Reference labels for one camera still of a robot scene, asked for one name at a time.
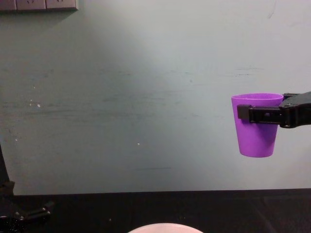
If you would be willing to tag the purple plastic cup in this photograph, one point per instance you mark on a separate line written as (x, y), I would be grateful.
(255, 139)

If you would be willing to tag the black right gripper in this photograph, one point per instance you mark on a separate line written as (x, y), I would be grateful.
(306, 109)

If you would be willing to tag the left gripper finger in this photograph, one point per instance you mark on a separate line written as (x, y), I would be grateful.
(5, 187)
(34, 211)

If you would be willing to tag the grey wall socket plate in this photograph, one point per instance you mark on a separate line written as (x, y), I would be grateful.
(6, 4)
(31, 4)
(62, 3)

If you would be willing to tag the black table cloth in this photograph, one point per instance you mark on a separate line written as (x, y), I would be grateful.
(170, 208)

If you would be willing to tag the pale pink round bowl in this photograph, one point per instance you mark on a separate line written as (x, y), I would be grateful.
(165, 229)

